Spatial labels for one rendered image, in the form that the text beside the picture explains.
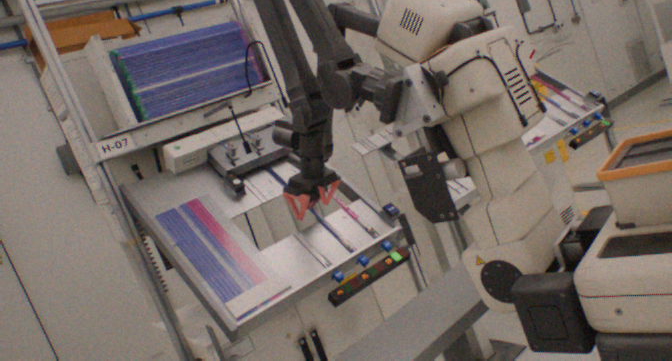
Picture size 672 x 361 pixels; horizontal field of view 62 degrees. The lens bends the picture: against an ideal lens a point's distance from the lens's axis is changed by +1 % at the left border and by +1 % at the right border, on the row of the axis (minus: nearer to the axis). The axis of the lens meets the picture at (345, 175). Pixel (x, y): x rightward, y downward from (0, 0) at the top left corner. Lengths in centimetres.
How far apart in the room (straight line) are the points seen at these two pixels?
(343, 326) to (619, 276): 141
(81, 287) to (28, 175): 68
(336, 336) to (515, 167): 121
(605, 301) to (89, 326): 298
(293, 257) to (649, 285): 115
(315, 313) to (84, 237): 176
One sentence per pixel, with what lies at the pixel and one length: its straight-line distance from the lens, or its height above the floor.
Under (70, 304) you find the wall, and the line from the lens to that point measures 354.
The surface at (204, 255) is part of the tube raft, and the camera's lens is 183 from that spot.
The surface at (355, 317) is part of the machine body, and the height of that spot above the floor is 40.
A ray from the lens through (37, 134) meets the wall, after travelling 355.
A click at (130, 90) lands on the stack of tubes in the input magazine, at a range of 212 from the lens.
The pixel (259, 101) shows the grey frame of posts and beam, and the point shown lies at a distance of 228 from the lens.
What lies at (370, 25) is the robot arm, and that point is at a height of 138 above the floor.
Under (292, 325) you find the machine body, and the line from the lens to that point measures 211.
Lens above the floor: 121
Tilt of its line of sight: 7 degrees down
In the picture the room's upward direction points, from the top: 21 degrees counter-clockwise
